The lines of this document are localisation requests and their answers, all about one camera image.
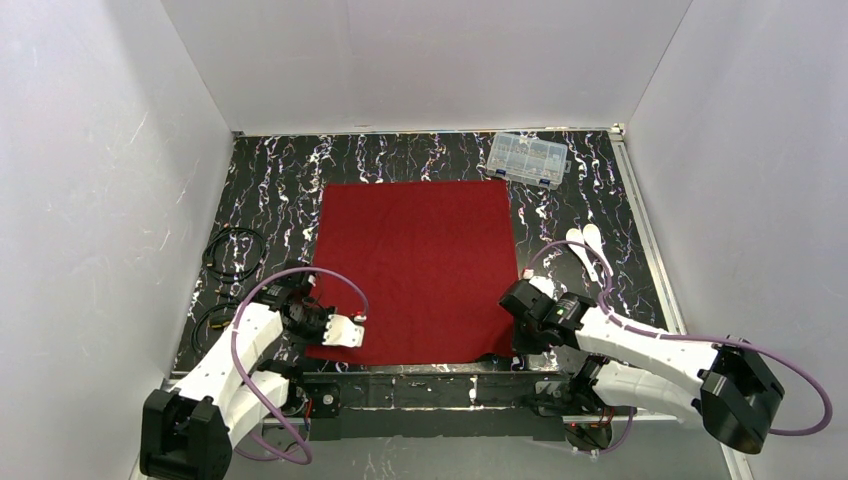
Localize red cloth napkin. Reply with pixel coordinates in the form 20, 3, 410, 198
307, 180, 519, 366

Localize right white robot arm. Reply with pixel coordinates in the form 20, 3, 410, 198
499, 277, 785, 454

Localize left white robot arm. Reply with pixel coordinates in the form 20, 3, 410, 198
138, 263, 366, 479

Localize white plastic spoon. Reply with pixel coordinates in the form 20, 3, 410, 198
566, 228, 599, 283

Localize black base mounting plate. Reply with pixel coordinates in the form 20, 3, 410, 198
241, 370, 637, 444

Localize white plastic knife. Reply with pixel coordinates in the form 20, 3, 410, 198
582, 224, 613, 286

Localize clear plastic compartment box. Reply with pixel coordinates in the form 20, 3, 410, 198
485, 132, 573, 190

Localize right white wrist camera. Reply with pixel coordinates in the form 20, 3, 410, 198
522, 269, 556, 299

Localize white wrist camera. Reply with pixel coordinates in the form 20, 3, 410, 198
321, 314, 365, 348
522, 269, 556, 299

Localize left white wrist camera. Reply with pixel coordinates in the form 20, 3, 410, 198
321, 314, 365, 348

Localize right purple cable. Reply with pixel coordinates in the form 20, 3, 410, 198
527, 239, 833, 455

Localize upper black coiled cable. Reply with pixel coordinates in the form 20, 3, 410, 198
201, 227, 268, 285

